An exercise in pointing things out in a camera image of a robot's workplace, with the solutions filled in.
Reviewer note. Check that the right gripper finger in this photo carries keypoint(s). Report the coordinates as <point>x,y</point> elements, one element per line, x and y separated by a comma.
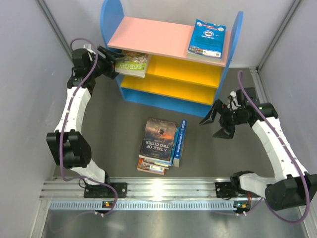
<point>217,108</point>
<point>226,132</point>

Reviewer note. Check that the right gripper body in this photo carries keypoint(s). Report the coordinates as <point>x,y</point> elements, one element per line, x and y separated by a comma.
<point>231,117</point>

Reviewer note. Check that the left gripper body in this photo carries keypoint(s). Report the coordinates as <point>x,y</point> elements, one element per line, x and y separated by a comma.
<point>104,66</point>

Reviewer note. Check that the lime green spine treehouse book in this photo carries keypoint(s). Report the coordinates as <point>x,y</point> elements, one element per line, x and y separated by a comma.
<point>132,70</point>

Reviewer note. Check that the dark blue spine treehouse book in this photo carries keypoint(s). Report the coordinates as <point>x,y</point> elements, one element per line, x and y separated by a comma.
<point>179,144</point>

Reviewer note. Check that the light blue cover treehouse book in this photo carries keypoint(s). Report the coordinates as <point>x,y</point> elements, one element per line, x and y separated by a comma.
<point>207,42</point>

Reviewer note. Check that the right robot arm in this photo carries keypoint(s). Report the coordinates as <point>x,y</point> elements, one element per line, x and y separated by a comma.
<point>292,185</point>

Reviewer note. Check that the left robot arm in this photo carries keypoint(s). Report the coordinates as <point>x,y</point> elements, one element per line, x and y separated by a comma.
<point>69,148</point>

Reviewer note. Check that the light blue book under stack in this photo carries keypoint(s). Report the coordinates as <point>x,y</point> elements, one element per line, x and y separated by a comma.
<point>168,163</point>

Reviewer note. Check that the orange bottom stack book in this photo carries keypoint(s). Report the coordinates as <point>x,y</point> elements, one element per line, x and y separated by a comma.
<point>150,168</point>

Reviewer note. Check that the blue pink yellow bookshelf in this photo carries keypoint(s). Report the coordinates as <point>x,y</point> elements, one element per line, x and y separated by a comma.
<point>172,81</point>

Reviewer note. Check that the Tale of Two Cities book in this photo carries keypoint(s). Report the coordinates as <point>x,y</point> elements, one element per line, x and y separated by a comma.
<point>158,140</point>

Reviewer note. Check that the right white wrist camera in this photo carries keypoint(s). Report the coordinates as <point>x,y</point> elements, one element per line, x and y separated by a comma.
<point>232,100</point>

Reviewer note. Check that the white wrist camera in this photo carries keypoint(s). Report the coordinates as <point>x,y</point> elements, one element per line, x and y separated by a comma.
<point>232,100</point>
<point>89,48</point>

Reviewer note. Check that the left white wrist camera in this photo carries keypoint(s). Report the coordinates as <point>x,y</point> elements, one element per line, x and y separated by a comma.
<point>89,48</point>

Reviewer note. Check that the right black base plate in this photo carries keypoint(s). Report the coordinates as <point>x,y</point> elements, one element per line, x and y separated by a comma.
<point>225,191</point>

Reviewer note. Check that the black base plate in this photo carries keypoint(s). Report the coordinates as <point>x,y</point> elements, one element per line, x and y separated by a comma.
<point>225,191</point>
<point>100,191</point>

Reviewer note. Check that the aluminium mounting rail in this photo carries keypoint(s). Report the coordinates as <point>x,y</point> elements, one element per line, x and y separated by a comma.
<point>193,194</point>

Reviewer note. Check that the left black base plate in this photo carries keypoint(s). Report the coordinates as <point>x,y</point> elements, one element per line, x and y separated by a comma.
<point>100,191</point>

